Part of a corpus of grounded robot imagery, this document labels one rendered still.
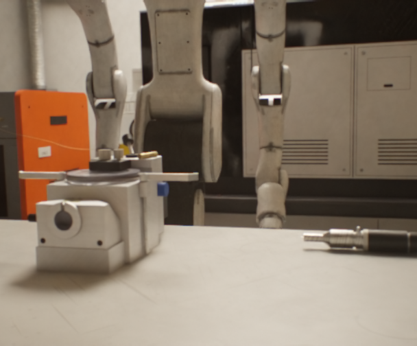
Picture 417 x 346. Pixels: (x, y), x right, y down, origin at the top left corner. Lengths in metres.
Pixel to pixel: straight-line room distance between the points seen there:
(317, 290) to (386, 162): 1.57
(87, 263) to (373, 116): 1.59
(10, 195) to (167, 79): 0.68
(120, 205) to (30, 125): 1.19
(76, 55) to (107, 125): 2.08
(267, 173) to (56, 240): 0.94
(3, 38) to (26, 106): 2.15
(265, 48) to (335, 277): 1.01
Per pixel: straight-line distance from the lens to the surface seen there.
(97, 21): 1.56
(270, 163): 1.52
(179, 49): 1.42
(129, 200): 0.65
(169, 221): 1.39
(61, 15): 3.74
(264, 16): 1.49
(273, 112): 1.56
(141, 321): 0.50
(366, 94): 2.10
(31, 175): 0.75
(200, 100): 1.41
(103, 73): 1.62
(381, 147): 2.11
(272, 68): 1.55
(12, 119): 1.82
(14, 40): 3.90
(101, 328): 0.49
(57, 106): 1.97
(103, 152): 0.73
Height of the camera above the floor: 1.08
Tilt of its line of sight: 7 degrees down
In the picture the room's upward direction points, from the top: 1 degrees counter-clockwise
